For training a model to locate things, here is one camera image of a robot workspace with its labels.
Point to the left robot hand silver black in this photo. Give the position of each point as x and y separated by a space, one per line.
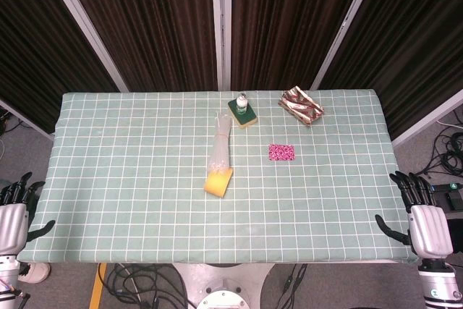
12 227

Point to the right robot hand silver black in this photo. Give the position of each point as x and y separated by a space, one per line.
430 229

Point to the pink patterned card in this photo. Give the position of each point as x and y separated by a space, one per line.
282 152

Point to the white grey robot base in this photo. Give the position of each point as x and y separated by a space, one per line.
224 287

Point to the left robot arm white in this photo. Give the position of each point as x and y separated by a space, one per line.
8 276

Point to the black foot pedal box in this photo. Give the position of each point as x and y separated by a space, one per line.
450 197

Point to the white shoe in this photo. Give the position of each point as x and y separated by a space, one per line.
36 273

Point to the yellow floor tape strip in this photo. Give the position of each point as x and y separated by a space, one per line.
97 287

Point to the green checked tablecloth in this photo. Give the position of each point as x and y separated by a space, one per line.
144 197

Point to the dark brown curtain panel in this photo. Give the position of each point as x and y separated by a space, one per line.
32 52
144 23
416 41
289 23

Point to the gold red snack packet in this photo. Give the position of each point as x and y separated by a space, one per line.
300 106

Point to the green yellow scrub sponge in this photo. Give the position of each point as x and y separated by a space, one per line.
247 119

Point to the clear plastic bag bundle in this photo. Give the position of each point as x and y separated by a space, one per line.
221 142

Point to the small white bottle green label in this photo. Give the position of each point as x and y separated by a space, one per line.
241 104

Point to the white partition frame post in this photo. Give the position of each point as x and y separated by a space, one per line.
343 30
87 26
221 26

